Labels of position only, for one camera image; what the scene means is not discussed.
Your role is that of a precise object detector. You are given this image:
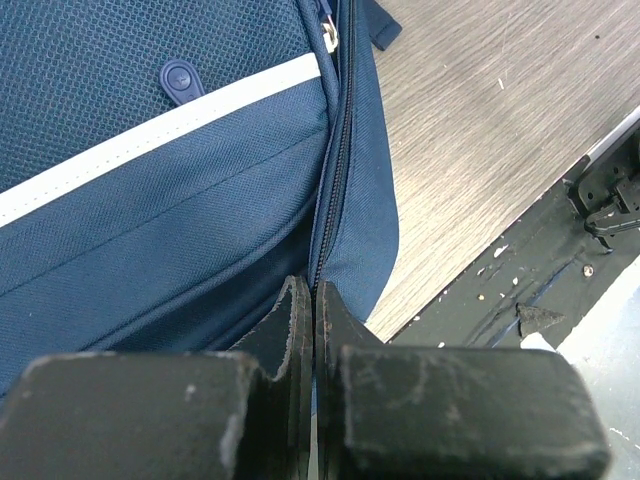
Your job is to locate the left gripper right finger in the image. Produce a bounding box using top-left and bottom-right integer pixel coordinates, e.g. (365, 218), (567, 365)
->
(314, 281), (612, 479)

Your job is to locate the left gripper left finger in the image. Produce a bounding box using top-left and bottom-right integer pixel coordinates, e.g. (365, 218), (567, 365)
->
(1, 276), (313, 479)

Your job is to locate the navy blue student backpack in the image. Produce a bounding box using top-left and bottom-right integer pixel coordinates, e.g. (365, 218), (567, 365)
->
(1, 1), (401, 390)

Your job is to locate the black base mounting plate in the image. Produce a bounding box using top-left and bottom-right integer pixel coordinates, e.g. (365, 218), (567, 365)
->
(392, 133), (639, 347)

